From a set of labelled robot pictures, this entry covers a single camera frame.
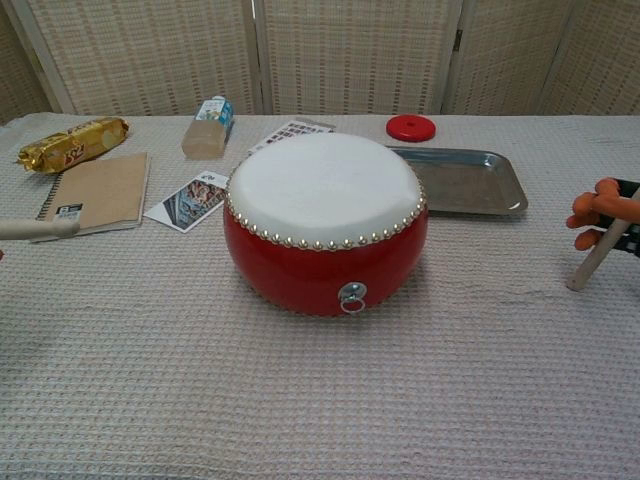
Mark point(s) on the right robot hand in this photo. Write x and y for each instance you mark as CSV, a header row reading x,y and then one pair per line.
x,y
585,205

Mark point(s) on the wooden drumstick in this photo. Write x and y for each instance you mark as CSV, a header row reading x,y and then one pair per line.
x,y
592,260
35,229

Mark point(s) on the rectangular metal tray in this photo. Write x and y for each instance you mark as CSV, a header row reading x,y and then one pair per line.
x,y
470,182

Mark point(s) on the red drum with white skin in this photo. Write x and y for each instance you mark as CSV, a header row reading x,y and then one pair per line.
x,y
320,200

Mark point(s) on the brown spiral notebook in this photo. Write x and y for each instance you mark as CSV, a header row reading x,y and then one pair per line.
x,y
100,195

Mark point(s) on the gold snack packet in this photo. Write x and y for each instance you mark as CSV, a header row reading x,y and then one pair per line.
x,y
75,145

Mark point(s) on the red plastic disc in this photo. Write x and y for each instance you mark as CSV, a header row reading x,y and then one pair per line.
x,y
410,130

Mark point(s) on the white photo card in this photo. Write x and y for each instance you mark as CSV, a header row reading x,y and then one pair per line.
x,y
190,202

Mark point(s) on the clear drink bottle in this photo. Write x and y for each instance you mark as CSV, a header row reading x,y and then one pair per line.
x,y
207,135

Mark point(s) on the woven folding screen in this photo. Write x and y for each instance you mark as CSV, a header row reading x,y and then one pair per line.
x,y
150,55

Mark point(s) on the beige woven tablecloth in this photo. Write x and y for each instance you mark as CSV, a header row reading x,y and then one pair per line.
x,y
320,390

